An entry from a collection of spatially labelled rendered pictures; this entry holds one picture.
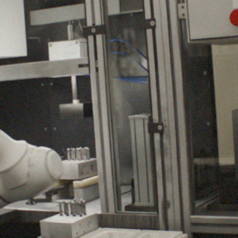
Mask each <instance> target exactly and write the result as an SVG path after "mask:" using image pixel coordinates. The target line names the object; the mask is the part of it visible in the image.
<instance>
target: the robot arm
mask: <svg viewBox="0 0 238 238"><path fill-rule="evenodd" d="M63 159H65V157H60V156H59V155H58V154H57V153H56V152H55V151H54V150H52V149H49V148H45V147H38V148H37V147H35V146H31V145H30V144H28V143H26V142H25V141H14V140H12V139H11V138H10V137H8V135H6V134H5V133H4V132H2V131H1V130H0V209H2V208H3V207H5V206H7V205H9V204H11V203H15V202H18V201H25V200H27V201H26V205H35V204H36V203H40V202H53V199H52V196H54V195H56V194H59V193H58V190H62V189H65V188H67V186H66V185H57V186H55V185H56V184H57V182H58V180H59V179H60V178H61V176H62V173H63V163H62V160H63ZM41 194H42V195H44V196H46V198H45V199H44V198H34V197H35V196H39V195H41Z"/></svg>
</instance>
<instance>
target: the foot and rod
mask: <svg viewBox="0 0 238 238"><path fill-rule="evenodd" d="M71 79H72V93H73V103H72V104H62V105H60V113H61V119H71V118H87V117H94V110H93V102H91V103H80V99H79V85H78V76H77V75H74V76H71Z"/></svg>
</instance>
